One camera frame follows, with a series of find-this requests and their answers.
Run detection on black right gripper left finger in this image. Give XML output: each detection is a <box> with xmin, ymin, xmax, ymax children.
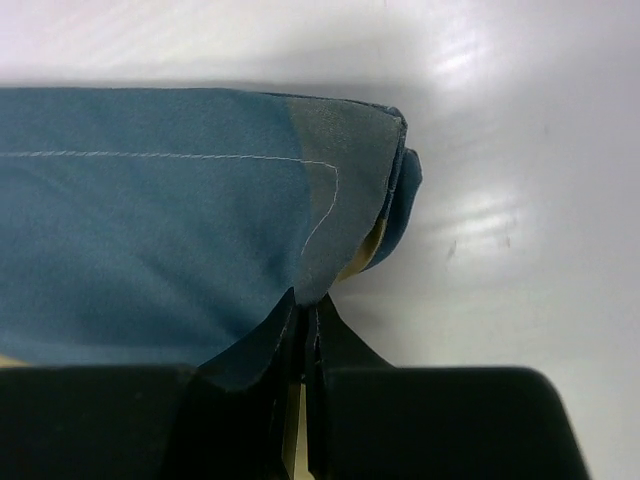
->
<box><xmin>1</xmin><ymin>292</ymin><xmax>298</xmax><ymax>479</ymax></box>

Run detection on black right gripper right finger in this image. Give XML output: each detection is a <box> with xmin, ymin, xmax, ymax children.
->
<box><xmin>304</xmin><ymin>298</ymin><xmax>589</xmax><ymax>479</ymax></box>

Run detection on blue and tan cloth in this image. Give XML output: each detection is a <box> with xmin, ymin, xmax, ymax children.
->
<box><xmin>1</xmin><ymin>88</ymin><xmax>422</xmax><ymax>365</ymax></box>

